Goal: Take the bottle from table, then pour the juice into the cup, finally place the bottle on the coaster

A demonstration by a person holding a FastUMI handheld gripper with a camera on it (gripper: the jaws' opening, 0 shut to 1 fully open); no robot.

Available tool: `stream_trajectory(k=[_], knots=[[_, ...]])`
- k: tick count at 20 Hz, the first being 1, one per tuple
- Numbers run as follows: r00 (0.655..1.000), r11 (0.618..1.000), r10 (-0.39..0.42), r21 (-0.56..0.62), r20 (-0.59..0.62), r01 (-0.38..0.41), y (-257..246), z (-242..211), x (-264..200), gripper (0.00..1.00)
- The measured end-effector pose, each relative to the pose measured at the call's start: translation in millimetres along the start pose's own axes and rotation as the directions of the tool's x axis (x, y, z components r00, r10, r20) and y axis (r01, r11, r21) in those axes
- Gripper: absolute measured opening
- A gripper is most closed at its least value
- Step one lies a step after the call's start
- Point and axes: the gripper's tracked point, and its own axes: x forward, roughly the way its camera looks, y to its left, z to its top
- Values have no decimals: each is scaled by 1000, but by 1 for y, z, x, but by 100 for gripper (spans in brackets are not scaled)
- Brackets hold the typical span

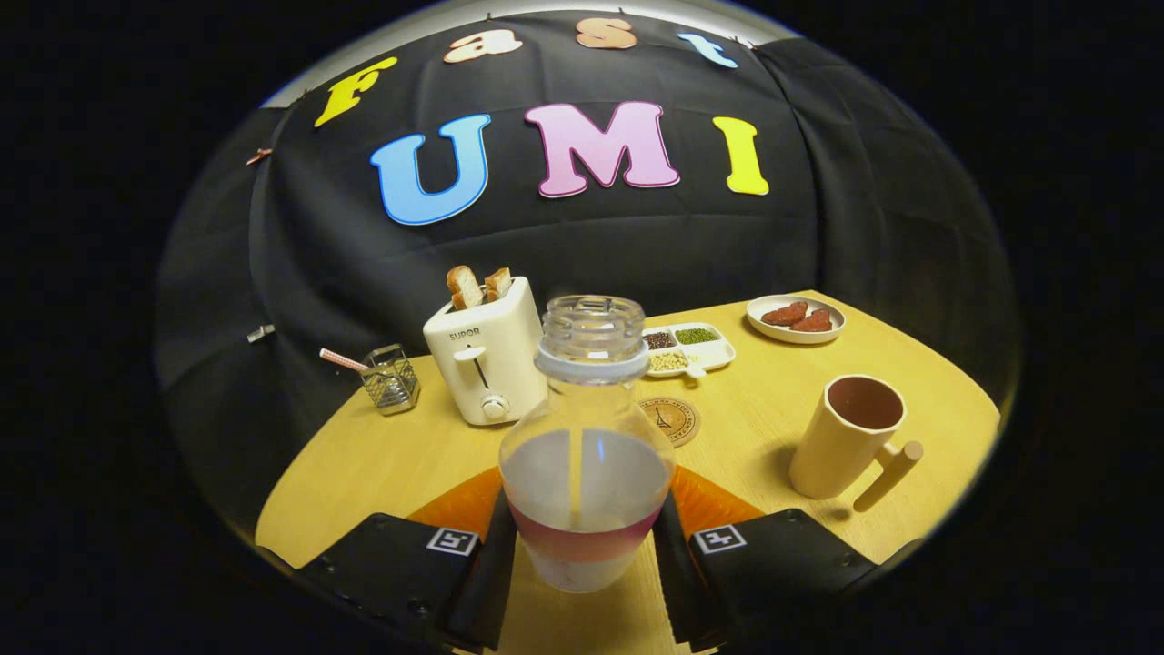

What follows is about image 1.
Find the round cork coaster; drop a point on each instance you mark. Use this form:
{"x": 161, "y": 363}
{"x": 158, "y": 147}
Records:
{"x": 682, "y": 420}

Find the pink striped straw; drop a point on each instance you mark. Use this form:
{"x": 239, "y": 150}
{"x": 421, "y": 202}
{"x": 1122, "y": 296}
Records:
{"x": 341, "y": 359}

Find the cream cup brown inside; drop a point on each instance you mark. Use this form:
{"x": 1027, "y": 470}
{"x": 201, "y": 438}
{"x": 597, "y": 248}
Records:
{"x": 832, "y": 446}

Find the white round plate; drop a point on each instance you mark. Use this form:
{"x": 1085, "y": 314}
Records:
{"x": 768, "y": 332}

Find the red-brown meat piece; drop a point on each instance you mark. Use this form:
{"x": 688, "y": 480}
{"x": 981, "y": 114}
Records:
{"x": 784, "y": 314}
{"x": 812, "y": 321}

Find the white divided dish with beans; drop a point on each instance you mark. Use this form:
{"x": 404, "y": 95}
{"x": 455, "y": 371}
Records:
{"x": 716, "y": 353}

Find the wooden table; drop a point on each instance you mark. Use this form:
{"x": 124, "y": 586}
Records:
{"x": 773, "y": 387}

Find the wooden clothes peg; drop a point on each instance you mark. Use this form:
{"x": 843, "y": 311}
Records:
{"x": 259, "y": 156}

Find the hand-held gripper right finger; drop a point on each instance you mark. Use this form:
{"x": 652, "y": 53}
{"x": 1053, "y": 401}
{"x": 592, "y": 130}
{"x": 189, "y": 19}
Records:
{"x": 682, "y": 591}

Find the white toaster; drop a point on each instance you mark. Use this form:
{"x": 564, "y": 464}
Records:
{"x": 491, "y": 359}

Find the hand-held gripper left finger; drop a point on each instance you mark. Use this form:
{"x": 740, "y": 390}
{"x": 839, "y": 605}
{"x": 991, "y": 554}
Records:
{"x": 486, "y": 582}

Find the clear juice bottle pink label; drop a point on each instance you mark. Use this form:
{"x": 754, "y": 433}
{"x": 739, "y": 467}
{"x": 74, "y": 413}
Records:
{"x": 587, "y": 491}

